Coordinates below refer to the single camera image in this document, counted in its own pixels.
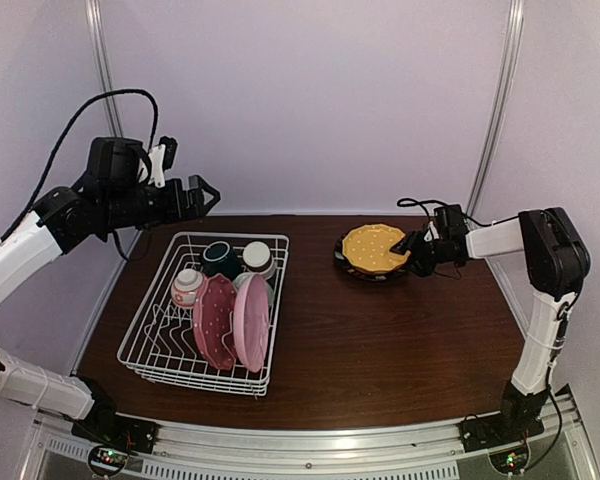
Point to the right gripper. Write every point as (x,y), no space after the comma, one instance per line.
(413,241)

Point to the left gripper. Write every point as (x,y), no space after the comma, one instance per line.
(176,209)

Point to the yellow polka dot plate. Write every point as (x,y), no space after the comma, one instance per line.
(368,248)

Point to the black rimmed cream plate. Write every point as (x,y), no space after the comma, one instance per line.
(343,264)

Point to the dark pink polka dot plate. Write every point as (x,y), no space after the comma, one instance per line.
(212,322)

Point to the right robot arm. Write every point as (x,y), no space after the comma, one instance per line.
(557,264)

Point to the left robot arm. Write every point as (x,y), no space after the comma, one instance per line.
(123,186)

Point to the dark green mug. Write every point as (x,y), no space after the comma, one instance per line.
(220,258)

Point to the white and brown cup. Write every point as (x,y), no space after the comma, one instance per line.
(258,258)

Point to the white bowl red pattern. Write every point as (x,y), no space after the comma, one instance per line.
(185,287)

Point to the light blue bowl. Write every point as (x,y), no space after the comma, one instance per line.
(239,281)

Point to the light pink plate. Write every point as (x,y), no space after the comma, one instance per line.
(251,322)

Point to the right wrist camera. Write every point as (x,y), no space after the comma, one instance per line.
(447,223)

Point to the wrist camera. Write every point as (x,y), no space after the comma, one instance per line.
(447,223)
(161,159)

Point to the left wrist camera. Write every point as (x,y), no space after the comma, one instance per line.
(161,159)

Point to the white wire dish rack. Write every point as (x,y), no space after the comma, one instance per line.
(159,344)

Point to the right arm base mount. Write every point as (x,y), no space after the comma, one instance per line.
(500,425)

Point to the left aluminium frame post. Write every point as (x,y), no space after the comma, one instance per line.
(102,66)

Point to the aluminium frame post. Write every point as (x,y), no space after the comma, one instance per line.
(508,65)
(102,66)

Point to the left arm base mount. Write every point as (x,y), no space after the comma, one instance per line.
(103,424)

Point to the aluminium front rail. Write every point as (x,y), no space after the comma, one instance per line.
(426,451)

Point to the right aluminium frame post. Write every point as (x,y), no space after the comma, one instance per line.
(508,65)

